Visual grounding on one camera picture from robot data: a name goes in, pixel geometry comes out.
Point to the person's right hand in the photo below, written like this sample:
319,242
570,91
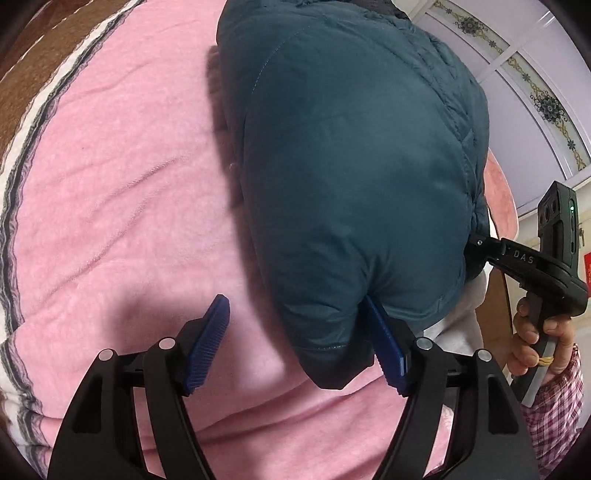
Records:
519,341

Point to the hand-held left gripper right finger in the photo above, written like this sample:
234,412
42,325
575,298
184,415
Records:
388,350

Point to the lilac ornamented wardrobe door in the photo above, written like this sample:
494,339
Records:
521,115

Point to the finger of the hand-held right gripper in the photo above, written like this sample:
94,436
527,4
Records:
482,242

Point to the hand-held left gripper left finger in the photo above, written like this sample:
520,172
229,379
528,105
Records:
210,341

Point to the pink and brown striped blanket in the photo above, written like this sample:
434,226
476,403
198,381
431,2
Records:
115,184

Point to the white bed sheet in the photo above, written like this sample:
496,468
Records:
466,314

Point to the teal padded jacket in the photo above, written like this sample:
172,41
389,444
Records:
346,161

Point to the red sign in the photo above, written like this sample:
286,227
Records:
587,267

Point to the person's right forearm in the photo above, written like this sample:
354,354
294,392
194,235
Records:
558,415

